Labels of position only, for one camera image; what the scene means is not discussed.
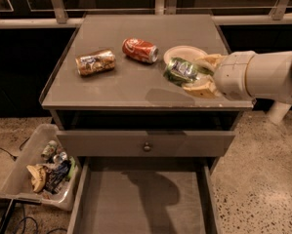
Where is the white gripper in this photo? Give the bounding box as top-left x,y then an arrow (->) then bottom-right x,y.
182,51 -> 256,101

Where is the green soda can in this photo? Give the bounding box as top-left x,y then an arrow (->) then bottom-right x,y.
163,58 -> 214,87

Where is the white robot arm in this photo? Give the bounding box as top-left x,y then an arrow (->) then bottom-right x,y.
182,51 -> 292,124

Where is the red cola can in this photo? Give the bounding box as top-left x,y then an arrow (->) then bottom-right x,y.
122,38 -> 158,63

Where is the round drawer knob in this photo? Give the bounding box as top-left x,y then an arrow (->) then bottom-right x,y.
144,142 -> 152,152

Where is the grey drawer cabinet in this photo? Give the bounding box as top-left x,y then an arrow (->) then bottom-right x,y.
38,14 -> 258,158

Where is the gold brown can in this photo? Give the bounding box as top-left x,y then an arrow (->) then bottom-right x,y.
75,49 -> 115,76

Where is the grey top drawer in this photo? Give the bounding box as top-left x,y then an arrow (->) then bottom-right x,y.
57,130 -> 235,157

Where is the grey open middle drawer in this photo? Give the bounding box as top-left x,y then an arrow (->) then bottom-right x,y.
67,157 -> 222,234

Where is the can in bin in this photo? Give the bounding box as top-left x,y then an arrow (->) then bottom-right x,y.
41,140 -> 58,160

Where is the white paper bowl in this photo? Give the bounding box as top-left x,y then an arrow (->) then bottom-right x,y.
163,46 -> 207,64

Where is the metal window railing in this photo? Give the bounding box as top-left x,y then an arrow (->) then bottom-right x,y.
0,0 -> 292,28

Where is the clear plastic bin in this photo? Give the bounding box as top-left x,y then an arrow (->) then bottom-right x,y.
0,124 -> 81,211

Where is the crumpled yellow bag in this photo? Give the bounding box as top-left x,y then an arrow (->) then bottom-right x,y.
26,165 -> 47,193

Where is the black floor cable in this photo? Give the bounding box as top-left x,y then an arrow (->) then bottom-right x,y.
0,136 -> 31,161

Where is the blue floor cable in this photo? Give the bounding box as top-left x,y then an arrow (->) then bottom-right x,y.
14,204 -> 40,234

